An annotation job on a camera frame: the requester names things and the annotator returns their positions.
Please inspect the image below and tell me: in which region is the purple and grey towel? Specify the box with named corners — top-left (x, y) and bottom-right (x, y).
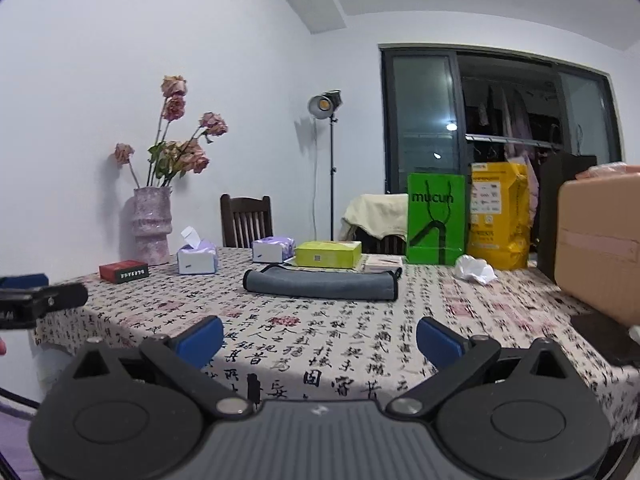
top-left (243, 264), bottom-right (399, 301)

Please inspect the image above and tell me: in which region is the crumpled white tissue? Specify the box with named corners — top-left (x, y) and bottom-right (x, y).
top-left (454, 255), bottom-right (497, 286)

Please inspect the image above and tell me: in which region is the red and green small box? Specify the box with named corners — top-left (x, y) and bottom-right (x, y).
top-left (99, 260), bottom-right (149, 284)

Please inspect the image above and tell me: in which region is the open purple tissue pack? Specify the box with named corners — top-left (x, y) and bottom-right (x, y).
top-left (177, 226), bottom-right (219, 275)

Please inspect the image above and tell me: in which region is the calligraphy print tablecloth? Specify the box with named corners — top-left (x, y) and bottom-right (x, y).
top-left (34, 248), bottom-right (639, 441)

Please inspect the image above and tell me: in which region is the small white product box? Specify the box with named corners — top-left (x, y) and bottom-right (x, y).
top-left (362, 254), bottom-right (404, 273)

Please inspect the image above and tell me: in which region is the chair under cream cloth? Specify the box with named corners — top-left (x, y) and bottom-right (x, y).
top-left (352, 228), bottom-right (406, 256)

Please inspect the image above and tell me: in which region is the sealed purple tissue pack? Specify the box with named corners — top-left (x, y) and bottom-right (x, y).
top-left (252, 236), bottom-right (296, 264)

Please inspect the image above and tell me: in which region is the speckled purple ceramic vase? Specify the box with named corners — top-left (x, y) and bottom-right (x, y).
top-left (131, 186), bottom-right (172, 266)

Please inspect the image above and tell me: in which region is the dark wooden chair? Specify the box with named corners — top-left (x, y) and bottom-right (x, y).
top-left (220, 194), bottom-right (273, 248)

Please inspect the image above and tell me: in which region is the lime green cardboard box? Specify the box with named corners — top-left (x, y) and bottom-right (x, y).
top-left (294, 240), bottom-right (362, 269)

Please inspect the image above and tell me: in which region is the yellow paper delivery bag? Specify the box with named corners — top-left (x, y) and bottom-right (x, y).
top-left (468, 162), bottom-right (530, 271)

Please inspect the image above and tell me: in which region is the green mucun paper bag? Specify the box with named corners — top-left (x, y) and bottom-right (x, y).
top-left (406, 172), bottom-right (468, 266)

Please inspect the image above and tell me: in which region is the cream cloth on chair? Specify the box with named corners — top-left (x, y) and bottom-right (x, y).
top-left (338, 194), bottom-right (409, 240)

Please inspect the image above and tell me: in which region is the black smartphone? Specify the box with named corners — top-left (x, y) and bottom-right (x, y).
top-left (570, 312), bottom-right (639, 367)

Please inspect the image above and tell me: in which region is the dried pink rose bouquet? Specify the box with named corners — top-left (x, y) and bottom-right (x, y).
top-left (113, 75), bottom-right (230, 190)

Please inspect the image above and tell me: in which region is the beige pink suitcase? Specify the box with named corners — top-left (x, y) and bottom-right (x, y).
top-left (554, 164), bottom-right (640, 327)

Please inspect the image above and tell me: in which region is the dark framed sliding window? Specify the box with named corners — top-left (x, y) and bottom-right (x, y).
top-left (380, 46), bottom-right (623, 193)

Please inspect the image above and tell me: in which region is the studio light on stand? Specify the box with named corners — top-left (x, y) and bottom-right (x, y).
top-left (307, 89), bottom-right (343, 240)

